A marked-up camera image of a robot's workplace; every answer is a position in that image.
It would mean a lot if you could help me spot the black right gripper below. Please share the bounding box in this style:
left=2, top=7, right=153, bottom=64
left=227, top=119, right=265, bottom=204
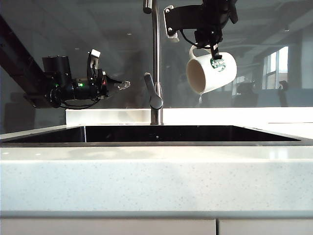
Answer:
left=194, top=22, right=224, bottom=60

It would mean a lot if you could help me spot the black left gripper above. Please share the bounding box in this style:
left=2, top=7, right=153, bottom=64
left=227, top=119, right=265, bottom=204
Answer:
left=91, top=69, right=132, bottom=99

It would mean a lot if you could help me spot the white Starbucks logo mug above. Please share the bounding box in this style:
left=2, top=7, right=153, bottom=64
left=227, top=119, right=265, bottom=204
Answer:
left=185, top=45, right=238, bottom=95

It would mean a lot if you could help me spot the steel faucet lever handle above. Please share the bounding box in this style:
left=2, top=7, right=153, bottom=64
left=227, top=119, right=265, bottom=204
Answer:
left=143, top=72, right=164, bottom=110

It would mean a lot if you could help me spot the steel gooseneck faucet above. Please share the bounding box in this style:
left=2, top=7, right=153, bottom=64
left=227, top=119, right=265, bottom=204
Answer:
left=142, top=0, right=164, bottom=126

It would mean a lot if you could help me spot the black undermount sink basin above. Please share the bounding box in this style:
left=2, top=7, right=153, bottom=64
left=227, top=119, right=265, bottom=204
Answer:
left=0, top=124, right=302, bottom=148

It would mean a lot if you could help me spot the white backsplash ledge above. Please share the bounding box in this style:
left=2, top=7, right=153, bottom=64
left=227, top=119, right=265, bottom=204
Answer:
left=65, top=107, right=313, bottom=126

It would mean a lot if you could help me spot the wide white cabinet door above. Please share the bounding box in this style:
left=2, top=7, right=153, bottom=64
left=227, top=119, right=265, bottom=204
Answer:
left=0, top=218, right=217, bottom=235

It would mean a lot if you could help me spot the narrow white cabinet door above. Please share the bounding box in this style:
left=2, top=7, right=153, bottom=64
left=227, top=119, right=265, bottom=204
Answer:
left=218, top=219, right=313, bottom=235

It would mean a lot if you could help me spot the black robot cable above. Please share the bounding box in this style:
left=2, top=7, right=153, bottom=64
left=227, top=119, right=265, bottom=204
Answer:
left=59, top=97, right=99, bottom=110
left=179, top=28, right=197, bottom=47

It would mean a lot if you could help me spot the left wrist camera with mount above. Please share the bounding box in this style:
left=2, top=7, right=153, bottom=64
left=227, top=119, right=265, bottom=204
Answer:
left=86, top=48, right=102, bottom=79

